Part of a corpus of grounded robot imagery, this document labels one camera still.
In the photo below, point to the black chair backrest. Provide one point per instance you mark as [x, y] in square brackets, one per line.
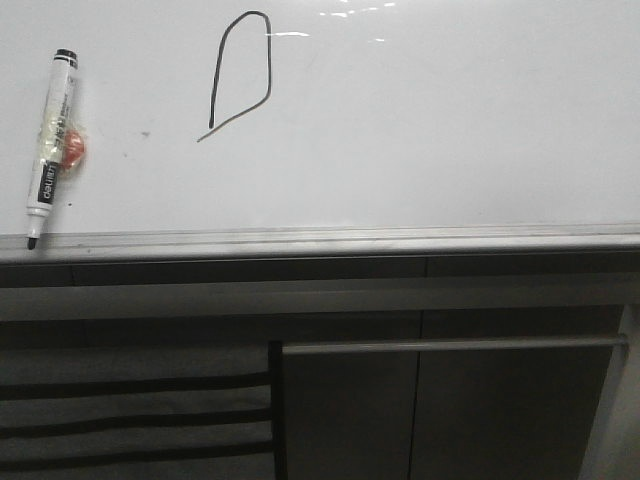
[142, 413]

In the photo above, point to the white whiteboard with aluminium frame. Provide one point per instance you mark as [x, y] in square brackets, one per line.
[205, 129]

